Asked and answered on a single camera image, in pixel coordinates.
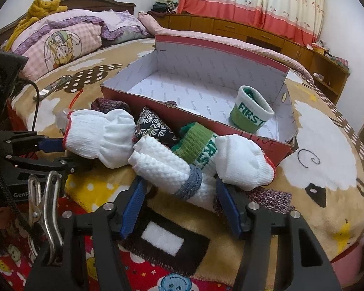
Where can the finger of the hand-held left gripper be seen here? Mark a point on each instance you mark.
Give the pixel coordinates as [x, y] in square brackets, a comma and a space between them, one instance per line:
[63, 164]
[53, 144]

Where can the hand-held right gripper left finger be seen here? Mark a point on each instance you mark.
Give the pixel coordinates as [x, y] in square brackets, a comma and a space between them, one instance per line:
[133, 209]

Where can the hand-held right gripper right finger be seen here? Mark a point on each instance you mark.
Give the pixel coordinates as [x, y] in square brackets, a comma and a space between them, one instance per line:
[228, 210]

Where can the white plastic bag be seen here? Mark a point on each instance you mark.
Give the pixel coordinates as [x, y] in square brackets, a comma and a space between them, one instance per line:
[62, 119]

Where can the maroon knit sock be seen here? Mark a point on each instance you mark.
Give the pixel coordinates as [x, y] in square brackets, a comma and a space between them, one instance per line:
[109, 104]
[273, 200]

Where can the white knit glove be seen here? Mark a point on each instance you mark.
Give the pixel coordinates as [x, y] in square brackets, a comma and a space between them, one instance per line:
[103, 133]
[242, 163]

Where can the white towel grey band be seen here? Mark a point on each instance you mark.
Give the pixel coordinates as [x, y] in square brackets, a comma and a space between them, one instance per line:
[160, 163]

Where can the red cardboard box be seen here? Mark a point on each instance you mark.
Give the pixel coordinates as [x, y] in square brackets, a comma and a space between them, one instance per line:
[200, 75]

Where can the metal spring clip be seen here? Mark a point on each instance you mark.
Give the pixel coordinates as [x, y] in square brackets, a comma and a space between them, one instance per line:
[53, 188]

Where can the silver flat device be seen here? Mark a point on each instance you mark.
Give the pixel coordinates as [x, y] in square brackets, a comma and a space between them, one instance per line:
[51, 89]

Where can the red cartoon cloth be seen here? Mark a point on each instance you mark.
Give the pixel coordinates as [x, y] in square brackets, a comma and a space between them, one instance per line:
[139, 266]

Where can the green and white rolled sock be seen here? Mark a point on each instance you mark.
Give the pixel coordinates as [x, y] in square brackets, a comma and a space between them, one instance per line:
[248, 112]
[194, 139]

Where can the dark wave-patterned cloth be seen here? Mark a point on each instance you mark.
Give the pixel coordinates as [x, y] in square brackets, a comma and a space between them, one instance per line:
[154, 127]

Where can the pink checked cartoon pillow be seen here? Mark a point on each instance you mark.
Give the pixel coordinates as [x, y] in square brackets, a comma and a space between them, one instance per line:
[79, 36]

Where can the tan printed blanket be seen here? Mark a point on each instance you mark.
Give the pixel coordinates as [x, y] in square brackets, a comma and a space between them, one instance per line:
[321, 121]

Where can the yellow cloth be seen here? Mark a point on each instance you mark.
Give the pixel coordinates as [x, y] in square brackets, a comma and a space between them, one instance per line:
[42, 7]

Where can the purple frilled pillow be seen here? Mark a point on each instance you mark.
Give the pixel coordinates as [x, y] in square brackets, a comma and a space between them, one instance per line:
[121, 24]

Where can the dark wooden headboard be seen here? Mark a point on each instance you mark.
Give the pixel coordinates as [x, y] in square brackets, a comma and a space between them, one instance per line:
[94, 1]

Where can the pile of dark clothes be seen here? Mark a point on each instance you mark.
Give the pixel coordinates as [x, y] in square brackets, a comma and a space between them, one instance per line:
[160, 6]

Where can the long wooden cabinet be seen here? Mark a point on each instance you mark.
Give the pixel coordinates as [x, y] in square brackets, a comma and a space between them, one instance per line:
[230, 27]

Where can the small boxes on cabinet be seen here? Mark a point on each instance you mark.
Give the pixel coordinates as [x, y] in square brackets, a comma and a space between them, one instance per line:
[318, 48]

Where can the red and cream printed curtain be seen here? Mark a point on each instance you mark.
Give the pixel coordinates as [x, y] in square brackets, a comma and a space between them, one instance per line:
[245, 0]

